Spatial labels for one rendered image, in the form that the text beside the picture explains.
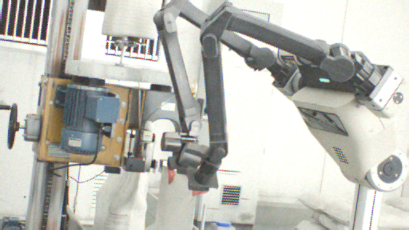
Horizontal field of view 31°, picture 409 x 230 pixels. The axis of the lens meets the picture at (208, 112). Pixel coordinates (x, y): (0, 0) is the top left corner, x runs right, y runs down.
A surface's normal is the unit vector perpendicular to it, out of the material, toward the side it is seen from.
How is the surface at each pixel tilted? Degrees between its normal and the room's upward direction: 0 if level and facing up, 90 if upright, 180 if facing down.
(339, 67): 118
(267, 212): 90
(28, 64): 90
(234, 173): 90
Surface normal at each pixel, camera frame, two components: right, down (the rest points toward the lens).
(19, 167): 0.34, 0.09
